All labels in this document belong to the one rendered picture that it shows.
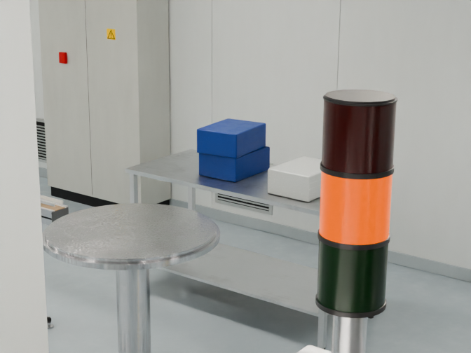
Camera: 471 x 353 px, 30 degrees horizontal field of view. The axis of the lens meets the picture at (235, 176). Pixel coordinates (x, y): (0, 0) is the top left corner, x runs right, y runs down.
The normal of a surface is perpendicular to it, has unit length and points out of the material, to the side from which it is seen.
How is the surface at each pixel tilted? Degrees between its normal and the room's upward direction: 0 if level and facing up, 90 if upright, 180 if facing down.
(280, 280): 0
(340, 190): 90
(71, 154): 90
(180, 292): 0
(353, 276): 90
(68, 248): 0
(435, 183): 90
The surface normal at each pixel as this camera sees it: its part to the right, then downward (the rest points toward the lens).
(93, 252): 0.00, -0.96
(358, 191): -0.09, 0.27
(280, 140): -0.59, 0.22
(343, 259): -0.39, 0.25
